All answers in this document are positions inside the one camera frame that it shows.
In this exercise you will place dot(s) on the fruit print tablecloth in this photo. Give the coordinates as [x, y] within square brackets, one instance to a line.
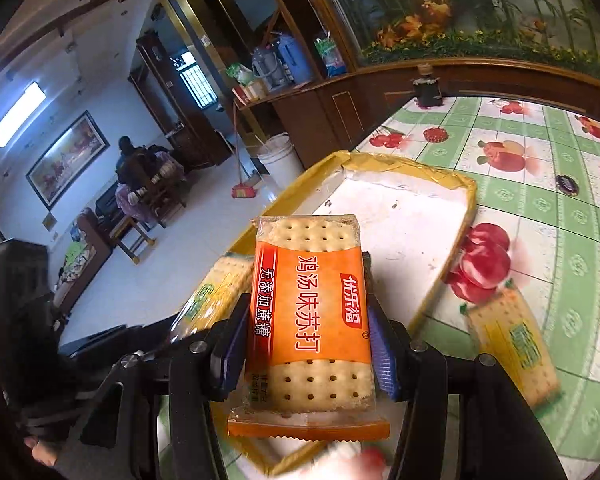
[555, 245]

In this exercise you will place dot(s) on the white plastic bucket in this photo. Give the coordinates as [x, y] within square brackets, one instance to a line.
[282, 162]

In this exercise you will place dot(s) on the tall wooden cabinet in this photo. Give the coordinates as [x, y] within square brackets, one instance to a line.
[180, 110]

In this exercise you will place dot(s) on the blue thermos jug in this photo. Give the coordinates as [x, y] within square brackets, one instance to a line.
[295, 57]

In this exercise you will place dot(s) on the wooden chair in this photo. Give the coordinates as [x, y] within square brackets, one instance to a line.
[157, 185]

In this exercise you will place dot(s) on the wooden bench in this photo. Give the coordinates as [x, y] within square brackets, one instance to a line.
[87, 255]

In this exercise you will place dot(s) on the yellow green cracker packet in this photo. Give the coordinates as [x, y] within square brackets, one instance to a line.
[215, 287]
[515, 345]

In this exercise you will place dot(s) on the grey kettle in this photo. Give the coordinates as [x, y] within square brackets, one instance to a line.
[267, 70]

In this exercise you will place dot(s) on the black oval lid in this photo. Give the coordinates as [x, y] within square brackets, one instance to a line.
[567, 184]

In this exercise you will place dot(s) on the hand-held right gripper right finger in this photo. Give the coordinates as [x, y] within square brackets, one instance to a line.
[382, 355]

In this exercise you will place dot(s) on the orange cracker packet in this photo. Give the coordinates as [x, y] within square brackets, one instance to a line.
[305, 310]

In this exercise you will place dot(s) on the barred window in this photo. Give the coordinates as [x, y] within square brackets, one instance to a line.
[195, 82]

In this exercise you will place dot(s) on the red broom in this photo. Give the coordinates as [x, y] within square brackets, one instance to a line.
[245, 191]

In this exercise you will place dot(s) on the small dark jar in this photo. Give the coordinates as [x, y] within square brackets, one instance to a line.
[426, 90]

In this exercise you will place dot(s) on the green bag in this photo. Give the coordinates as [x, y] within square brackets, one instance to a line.
[240, 74]

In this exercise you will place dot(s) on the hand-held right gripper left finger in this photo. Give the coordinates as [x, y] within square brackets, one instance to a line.
[232, 347]

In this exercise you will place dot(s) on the framed wall painting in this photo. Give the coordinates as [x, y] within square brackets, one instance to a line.
[67, 160]

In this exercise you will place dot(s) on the ceiling light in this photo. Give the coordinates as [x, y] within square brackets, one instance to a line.
[15, 115]

